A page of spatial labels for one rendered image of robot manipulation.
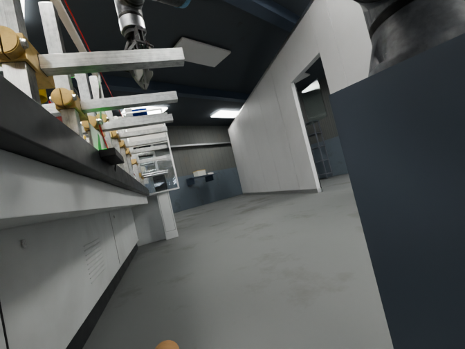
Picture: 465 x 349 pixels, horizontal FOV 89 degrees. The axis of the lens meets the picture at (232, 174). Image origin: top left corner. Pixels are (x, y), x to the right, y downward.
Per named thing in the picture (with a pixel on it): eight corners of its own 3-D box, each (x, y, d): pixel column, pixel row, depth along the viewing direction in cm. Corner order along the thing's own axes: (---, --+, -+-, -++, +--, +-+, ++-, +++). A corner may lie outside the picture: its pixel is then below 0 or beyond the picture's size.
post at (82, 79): (109, 179, 93) (85, 63, 95) (107, 179, 90) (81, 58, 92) (99, 181, 92) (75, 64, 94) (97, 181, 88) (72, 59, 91)
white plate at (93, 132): (113, 164, 101) (108, 141, 102) (96, 151, 77) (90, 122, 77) (111, 164, 101) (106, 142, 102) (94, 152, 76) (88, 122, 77)
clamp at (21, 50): (58, 88, 53) (54, 66, 53) (25, 52, 40) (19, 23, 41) (25, 91, 51) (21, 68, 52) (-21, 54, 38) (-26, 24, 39)
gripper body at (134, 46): (138, 55, 82) (130, 22, 83) (126, 67, 88) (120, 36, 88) (157, 60, 88) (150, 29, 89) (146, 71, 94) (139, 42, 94)
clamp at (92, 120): (106, 136, 101) (104, 125, 101) (97, 127, 88) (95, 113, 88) (91, 138, 99) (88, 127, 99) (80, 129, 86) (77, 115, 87)
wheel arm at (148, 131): (167, 132, 154) (166, 127, 155) (167, 130, 151) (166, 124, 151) (81, 145, 140) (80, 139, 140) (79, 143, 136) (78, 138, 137)
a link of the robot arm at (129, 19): (114, 25, 89) (138, 33, 96) (117, 37, 88) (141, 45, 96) (124, 10, 83) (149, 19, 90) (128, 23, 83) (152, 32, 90)
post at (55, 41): (88, 163, 69) (57, 8, 71) (85, 161, 66) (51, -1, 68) (75, 165, 68) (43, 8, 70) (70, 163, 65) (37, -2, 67)
